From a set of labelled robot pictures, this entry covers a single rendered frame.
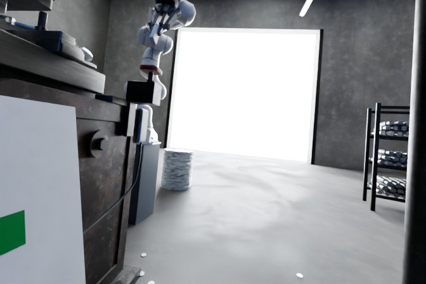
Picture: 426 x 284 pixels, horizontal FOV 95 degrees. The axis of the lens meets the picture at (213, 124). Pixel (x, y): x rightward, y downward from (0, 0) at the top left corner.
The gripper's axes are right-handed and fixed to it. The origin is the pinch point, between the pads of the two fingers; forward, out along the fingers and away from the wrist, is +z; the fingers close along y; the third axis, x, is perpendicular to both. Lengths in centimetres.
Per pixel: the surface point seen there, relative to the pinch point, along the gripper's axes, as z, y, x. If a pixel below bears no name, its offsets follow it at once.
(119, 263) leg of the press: 72, 6, -38
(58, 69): 28.7, 11.0, 12.4
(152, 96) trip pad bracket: 21.2, -2.8, -6.5
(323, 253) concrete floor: 61, -80, -76
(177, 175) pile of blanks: 20, 17, -132
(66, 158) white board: 47.7, 1.6, 9.1
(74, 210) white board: 56, -1, 4
